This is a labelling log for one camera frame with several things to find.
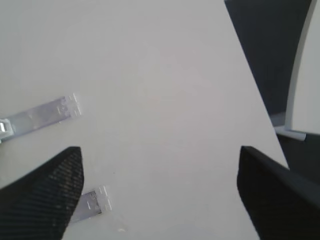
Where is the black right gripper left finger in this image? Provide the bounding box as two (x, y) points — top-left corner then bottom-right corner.
(0, 146), (84, 240)

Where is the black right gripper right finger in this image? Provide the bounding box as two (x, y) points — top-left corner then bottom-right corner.
(236, 146), (320, 240)

